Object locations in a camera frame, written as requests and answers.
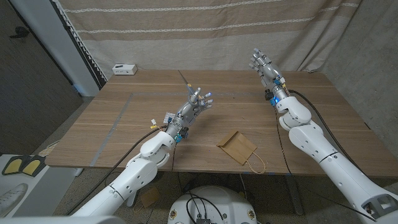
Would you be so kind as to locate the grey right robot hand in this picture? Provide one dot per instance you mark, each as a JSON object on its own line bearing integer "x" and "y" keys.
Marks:
{"x": 269, "y": 73}

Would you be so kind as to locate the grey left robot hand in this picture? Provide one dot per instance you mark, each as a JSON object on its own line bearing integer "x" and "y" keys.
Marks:
{"x": 189, "y": 110}

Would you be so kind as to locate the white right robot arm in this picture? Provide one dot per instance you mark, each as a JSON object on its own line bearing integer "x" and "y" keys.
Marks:
{"x": 332, "y": 155}

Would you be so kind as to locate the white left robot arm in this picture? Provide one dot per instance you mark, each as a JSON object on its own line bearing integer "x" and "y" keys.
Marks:
{"x": 130, "y": 177}

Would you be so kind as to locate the white printed receipt paper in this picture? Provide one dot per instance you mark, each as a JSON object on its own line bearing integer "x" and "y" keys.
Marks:
{"x": 169, "y": 117}

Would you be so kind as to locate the small brown floor paper bag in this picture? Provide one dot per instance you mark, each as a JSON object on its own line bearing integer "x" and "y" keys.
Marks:
{"x": 150, "y": 196}

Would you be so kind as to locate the beige striped curtain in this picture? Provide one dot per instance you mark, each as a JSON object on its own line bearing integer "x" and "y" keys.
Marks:
{"x": 202, "y": 40}

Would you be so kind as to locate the white power strip box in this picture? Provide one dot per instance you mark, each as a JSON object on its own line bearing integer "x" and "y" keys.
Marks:
{"x": 124, "y": 69}

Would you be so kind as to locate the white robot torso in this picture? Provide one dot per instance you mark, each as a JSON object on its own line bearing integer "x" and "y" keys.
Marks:
{"x": 224, "y": 202}

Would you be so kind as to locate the white table leg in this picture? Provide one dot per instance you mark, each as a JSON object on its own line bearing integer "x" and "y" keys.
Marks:
{"x": 132, "y": 199}

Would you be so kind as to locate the grey backdrop cloth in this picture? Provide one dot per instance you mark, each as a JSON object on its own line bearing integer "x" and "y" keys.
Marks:
{"x": 373, "y": 37}

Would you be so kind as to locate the grey table leg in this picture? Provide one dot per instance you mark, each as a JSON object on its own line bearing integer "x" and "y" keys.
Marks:
{"x": 294, "y": 196}

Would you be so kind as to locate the dark textured door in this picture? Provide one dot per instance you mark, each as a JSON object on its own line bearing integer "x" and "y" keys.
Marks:
{"x": 31, "y": 93}

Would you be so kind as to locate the white floor platform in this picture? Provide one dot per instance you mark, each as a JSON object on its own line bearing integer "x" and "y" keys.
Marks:
{"x": 40, "y": 186}

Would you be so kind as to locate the white shoe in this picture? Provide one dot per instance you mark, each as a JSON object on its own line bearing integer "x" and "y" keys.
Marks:
{"x": 12, "y": 199}

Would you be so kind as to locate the white door frame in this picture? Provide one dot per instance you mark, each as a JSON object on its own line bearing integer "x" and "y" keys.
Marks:
{"x": 56, "y": 40}

